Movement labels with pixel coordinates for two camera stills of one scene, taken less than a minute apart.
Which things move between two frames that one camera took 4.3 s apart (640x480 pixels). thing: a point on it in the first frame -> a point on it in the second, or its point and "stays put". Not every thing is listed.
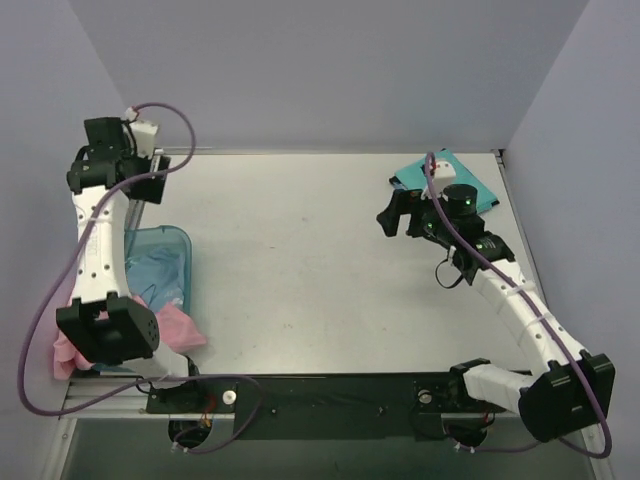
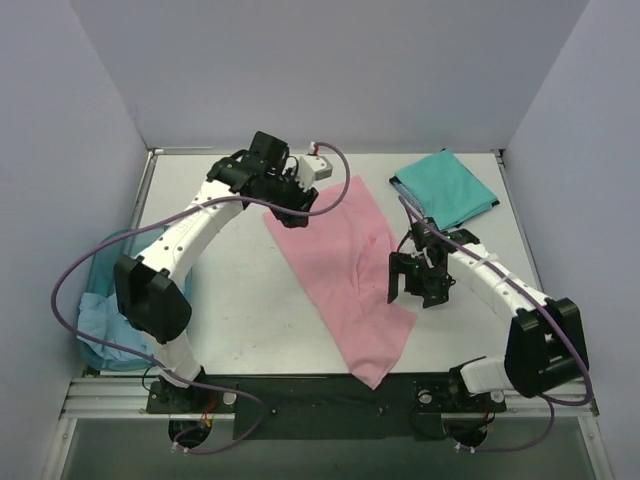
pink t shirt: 175,335 -> 348,255
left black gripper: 151,179 -> 295,201
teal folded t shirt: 417,175 stays put
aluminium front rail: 129,404 stays put
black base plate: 319,407 stays put
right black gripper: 413,214 -> 417,280
